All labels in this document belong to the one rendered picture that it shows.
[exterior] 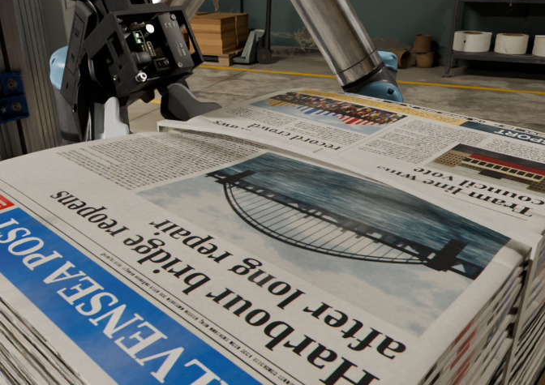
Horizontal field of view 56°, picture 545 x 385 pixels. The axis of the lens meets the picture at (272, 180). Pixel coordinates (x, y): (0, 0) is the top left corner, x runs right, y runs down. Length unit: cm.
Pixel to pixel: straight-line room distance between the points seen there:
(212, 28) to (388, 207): 629
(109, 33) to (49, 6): 88
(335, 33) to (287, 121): 38
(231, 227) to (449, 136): 21
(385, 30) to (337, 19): 615
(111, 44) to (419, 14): 648
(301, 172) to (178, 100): 21
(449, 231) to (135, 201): 16
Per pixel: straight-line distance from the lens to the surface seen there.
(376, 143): 38
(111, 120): 44
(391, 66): 93
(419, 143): 38
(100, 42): 45
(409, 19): 687
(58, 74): 90
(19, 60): 108
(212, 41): 655
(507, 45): 627
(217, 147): 37
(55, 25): 131
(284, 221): 26
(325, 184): 30
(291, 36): 727
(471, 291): 22
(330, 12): 78
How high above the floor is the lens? 118
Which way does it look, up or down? 23 degrees down
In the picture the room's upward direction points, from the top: straight up
